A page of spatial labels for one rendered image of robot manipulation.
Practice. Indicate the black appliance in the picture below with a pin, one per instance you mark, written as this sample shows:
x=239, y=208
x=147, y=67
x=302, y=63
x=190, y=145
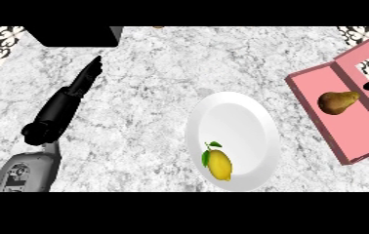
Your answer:
x=76, y=35

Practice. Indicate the yellow lemon with leaves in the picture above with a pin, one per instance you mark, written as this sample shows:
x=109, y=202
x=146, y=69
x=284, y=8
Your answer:
x=220, y=164

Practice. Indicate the pink cardboard box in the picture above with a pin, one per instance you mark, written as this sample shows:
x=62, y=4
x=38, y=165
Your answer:
x=345, y=130

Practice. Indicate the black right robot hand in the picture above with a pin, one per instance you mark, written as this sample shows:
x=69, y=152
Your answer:
x=366, y=87

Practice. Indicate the white oval plate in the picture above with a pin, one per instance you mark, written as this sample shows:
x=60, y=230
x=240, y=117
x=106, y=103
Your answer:
x=234, y=124

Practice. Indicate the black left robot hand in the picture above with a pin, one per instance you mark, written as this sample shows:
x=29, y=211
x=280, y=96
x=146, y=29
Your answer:
x=57, y=109

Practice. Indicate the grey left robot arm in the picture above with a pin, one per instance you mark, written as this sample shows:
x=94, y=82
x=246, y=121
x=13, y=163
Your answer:
x=28, y=173

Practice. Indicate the brown pear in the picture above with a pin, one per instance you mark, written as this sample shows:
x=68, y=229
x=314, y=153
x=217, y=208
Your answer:
x=336, y=102

